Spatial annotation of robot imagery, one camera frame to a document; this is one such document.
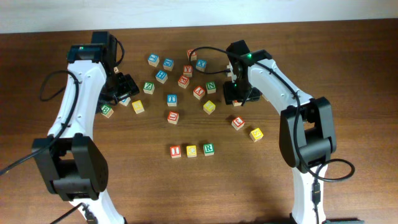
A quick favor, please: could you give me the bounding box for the green R block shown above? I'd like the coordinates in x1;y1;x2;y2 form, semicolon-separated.
203;143;215;156

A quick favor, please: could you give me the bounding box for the yellow C block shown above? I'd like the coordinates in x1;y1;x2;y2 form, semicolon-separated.
186;145;197;157

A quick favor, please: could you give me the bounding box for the red I block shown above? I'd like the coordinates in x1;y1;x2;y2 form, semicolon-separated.
170;146;182;158

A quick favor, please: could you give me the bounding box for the red A block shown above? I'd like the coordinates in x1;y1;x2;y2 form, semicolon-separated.
233;100;242;106

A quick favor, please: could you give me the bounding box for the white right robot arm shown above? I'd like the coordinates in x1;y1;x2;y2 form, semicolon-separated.
223;40;336;223

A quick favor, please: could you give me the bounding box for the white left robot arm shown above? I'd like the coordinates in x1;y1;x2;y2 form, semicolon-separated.
32;31;139;223

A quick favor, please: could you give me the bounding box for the blue 5 block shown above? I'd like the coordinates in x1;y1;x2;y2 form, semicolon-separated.
119;97;131;106

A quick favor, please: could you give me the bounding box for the plain wooden block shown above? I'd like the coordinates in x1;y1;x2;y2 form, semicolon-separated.
226;65;232;77

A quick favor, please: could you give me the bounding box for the yellow block lower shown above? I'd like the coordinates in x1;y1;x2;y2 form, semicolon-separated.
132;100;144;114

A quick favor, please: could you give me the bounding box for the green Z block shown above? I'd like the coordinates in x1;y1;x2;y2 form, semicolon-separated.
143;82;155;95

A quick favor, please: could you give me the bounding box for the green B block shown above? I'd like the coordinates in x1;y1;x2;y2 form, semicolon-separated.
101;105;114;118

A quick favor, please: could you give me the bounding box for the green N block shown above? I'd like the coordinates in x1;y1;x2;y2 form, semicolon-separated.
206;82;216;94

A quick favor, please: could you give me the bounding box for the red 3 block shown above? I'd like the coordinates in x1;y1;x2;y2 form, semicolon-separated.
231;116;245;130

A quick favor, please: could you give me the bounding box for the yellow 8 block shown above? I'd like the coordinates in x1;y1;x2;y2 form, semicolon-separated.
203;100;216;114

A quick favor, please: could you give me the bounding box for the blue H block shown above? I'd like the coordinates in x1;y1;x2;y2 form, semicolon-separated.
155;70;168;84

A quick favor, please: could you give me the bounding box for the red Y tilted block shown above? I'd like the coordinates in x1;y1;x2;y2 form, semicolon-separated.
193;86;206;100

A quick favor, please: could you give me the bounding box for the yellow S block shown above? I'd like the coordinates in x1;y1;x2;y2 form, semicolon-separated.
249;128;264;142

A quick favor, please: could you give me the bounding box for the blue X block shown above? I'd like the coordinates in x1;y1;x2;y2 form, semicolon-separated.
195;59;207;73

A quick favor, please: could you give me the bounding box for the blue D block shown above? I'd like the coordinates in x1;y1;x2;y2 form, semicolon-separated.
162;58;174;71

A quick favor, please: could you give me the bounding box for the blue T block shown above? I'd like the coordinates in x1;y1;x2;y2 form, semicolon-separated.
167;95;177;106

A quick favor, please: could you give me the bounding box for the red Y upright block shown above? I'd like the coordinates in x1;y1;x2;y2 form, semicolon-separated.
183;65;193;77

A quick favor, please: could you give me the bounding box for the red C block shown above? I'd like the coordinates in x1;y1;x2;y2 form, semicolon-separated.
187;49;197;62

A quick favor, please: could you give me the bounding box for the red E block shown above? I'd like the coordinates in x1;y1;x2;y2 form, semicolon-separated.
177;75;190;89

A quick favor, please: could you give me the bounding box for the red U block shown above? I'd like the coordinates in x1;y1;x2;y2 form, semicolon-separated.
167;111;179;124

